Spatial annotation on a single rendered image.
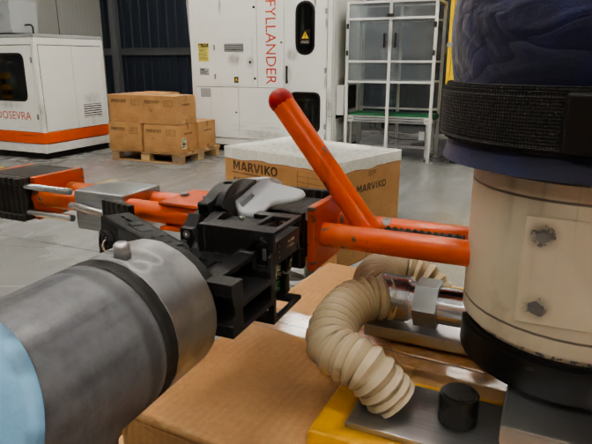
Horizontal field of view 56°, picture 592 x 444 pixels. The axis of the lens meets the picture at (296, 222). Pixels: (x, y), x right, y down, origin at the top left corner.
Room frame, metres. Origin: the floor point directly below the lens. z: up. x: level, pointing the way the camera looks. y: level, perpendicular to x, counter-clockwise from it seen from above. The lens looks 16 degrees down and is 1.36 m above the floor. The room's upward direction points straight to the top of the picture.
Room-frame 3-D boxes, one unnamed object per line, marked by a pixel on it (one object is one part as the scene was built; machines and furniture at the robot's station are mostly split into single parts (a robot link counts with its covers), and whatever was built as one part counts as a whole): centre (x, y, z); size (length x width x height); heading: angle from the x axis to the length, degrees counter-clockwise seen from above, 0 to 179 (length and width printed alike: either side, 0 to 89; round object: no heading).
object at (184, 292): (0.31, 0.10, 1.21); 0.09 x 0.05 x 0.10; 67
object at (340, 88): (8.38, -0.75, 0.81); 0.58 x 0.12 x 0.42; 156
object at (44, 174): (0.67, 0.32, 1.21); 0.08 x 0.07 x 0.05; 65
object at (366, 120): (8.10, -1.38, 0.32); 1.25 x 0.52 x 0.63; 66
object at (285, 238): (0.39, 0.06, 1.21); 0.12 x 0.09 x 0.08; 157
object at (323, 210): (0.52, 0.00, 1.21); 0.10 x 0.08 x 0.06; 155
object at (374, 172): (2.25, -0.06, 0.82); 0.60 x 0.40 x 0.40; 48
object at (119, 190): (0.61, 0.20, 1.20); 0.07 x 0.07 x 0.04; 65
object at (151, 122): (8.13, 1.90, 0.45); 1.21 x 1.03 x 0.91; 66
